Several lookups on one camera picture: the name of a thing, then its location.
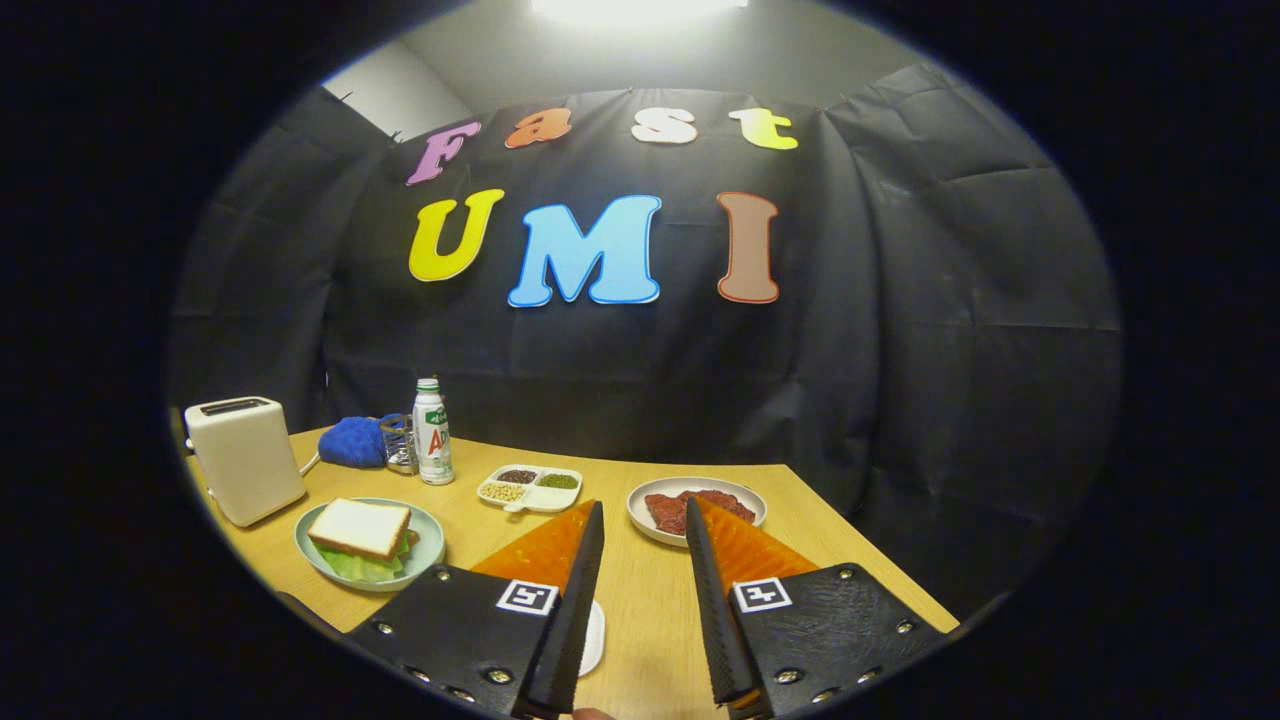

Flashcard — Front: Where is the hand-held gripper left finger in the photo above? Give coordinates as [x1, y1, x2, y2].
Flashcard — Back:
[345, 500, 607, 720]

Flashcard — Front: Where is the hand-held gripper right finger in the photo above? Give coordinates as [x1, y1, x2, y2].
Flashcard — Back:
[684, 495, 951, 720]

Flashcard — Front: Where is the white square plate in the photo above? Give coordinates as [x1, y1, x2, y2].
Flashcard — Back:
[580, 600, 607, 677]

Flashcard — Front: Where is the red meat slice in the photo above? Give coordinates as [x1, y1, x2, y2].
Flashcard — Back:
[690, 489, 756, 524]
[645, 492, 691, 536]

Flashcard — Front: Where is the black backdrop cloth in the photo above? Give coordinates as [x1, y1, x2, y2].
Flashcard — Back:
[168, 62, 1123, 621]

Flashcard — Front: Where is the pale green round plate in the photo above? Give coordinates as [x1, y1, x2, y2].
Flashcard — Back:
[294, 497, 446, 593]

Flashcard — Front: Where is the toasted bread slice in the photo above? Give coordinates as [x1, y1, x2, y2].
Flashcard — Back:
[307, 498, 412, 561]

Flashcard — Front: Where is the white divided bean dish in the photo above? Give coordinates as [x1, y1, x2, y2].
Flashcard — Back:
[476, 464, 584, 514]

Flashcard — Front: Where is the white round meat plate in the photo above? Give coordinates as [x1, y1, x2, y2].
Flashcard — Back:
[627, 476, 768, 549]

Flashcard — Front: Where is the ceiling light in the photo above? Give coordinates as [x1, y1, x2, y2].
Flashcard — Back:
[530, 0, 751, 26]

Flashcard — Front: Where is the blue cloth mitt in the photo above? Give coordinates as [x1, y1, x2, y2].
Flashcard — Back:
[318, 416, 389, 469]

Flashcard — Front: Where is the white toaster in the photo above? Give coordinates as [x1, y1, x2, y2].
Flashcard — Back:
[184, 396, 308, 528]

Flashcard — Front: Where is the white drink bottle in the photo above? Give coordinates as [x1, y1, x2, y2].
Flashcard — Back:
[412, 378, 455, 487]

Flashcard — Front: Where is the metal utensil holder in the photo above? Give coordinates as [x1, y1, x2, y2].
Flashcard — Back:
[380, 413, 419, 476]

